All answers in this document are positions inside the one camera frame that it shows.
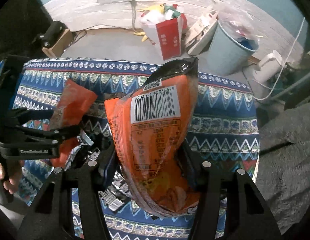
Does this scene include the red-orange cracker snack bag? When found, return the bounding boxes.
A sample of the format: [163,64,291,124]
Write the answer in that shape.
[49,79,98,168]

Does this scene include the orange black chip bag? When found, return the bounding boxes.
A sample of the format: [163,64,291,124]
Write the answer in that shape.
[104,57,199,217]

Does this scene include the person's left hand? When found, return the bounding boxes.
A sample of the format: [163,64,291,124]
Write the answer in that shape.
[0,160,25,194]

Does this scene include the patterned blue bed cover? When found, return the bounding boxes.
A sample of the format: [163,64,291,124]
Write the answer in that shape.
[13,58,260,239]

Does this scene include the black silver snack packet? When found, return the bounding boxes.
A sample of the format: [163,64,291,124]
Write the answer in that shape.
[65,130,132,213]

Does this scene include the yellow banana peel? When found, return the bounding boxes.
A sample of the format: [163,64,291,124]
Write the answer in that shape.
[133,31,148,42]

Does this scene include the red white paper bag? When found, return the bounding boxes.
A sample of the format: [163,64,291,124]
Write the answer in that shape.
[139,3,188,60]

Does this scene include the white electric kettle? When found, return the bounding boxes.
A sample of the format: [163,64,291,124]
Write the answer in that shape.
[253,50,283,83]

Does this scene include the light blue trash bin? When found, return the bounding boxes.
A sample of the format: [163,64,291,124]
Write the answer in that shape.
[207,22,259,76]

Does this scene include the white cardboard packaging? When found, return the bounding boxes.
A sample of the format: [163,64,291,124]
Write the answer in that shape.
[184,5,218,56]

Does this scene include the white hanging cable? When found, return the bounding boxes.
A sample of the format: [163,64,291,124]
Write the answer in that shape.
[255,17,306,102]

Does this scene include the grey plug and cable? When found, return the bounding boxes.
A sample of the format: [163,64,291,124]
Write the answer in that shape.
[126,0,146,34]

